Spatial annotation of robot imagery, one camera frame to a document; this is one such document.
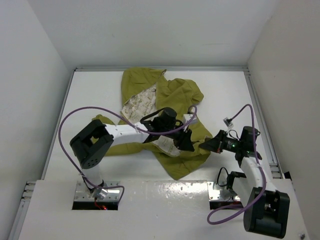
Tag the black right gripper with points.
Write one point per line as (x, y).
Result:
(213, 144)

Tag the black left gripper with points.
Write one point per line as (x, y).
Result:
(183, 141)

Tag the olive green hooded jacket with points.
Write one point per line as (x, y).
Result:
(146, 90)

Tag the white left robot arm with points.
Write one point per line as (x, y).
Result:
(92, 143)

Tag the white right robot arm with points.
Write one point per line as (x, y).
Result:
(266, 209)

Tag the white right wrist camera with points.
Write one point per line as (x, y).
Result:
(228, 122)

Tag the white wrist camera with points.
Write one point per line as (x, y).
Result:
(189, 119)
(228, 122)

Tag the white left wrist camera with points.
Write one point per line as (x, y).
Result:
(189, 119)

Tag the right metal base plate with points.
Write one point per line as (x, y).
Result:
(217, 193)

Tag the metal base plate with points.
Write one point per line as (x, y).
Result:
(217, 193)
(110, 194)

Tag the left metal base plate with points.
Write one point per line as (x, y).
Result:
(110, 194)

